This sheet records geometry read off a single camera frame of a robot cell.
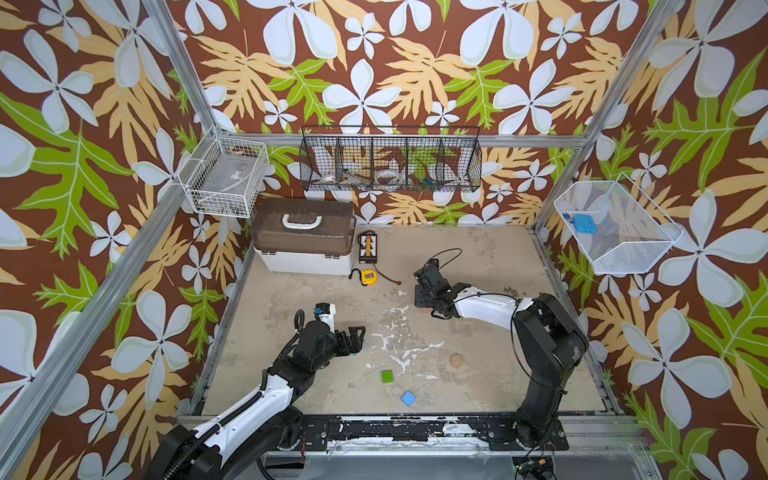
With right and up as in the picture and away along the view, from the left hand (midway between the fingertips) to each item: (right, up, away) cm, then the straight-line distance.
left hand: (352, 326), depth 85 cm
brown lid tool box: (-15, +27, +4) cm, 31 cm away
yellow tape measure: (+4, +13, +19) cm, 24 cm away
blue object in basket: (+68, +30, +1) cm, 74 cm away
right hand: (+22, +8, +12) cm, 26 cm away
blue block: (+16, -18, -5) cm, 25 cm away
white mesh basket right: (+74, +27, -8) cm, 80 cm away
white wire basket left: (-38, +44, +2) cm, 58 cm away
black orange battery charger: (+3, +24, +27) cm, 36 cm away
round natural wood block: (+30, -10, -1) cm, 32 cm away
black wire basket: (+12, +53, +14) cm, 56 cm away
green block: (+10, -14, -1) cm, 17 cm away
